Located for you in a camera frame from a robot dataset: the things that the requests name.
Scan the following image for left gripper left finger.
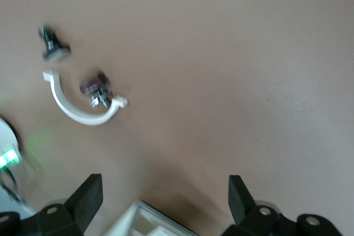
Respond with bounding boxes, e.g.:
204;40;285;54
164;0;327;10
0;174;104;236

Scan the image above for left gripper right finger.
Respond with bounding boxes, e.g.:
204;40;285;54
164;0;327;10
225;174;343;236

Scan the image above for white plastic tray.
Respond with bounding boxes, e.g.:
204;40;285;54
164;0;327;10
102;198;200;236

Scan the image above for white curved plastic clamp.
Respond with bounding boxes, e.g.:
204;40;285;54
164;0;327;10
41;70;129;127

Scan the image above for dark brown terminal component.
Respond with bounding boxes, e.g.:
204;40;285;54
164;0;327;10
79;71;113;109

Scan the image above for brown table mat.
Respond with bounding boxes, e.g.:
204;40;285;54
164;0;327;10
0;0;354;236

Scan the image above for small black clip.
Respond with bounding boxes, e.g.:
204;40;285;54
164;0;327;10
38;22;72;63

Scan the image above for black left base cable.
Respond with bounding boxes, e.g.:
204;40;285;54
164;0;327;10
0;161;31;206

